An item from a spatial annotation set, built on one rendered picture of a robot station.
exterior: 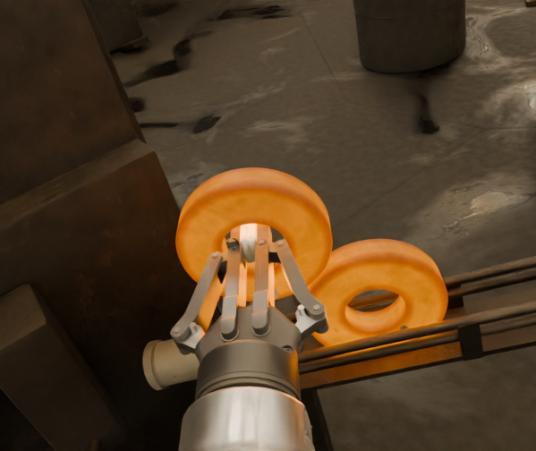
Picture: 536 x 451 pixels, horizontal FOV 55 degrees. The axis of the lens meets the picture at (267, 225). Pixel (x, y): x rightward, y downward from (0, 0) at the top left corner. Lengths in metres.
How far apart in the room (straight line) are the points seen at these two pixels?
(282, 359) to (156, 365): 0.30
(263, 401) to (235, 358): 0.04
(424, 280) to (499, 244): 1.21
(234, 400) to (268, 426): 0.03
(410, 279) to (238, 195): 0.20
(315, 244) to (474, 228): 1.34
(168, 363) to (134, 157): 0.26
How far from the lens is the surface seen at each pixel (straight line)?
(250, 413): 0.33
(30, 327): 0.61
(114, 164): 0.68
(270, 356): 0.37
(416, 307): 0.59
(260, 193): 0.47
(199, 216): 0.49
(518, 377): 1.43
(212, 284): 0.46
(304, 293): 0.42
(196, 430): 0.34
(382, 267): 0.54
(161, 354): 0.65
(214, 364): 0.37
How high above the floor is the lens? 1.15
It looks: 36 degrees down
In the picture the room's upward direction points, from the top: 16 degrees counter-clockwise
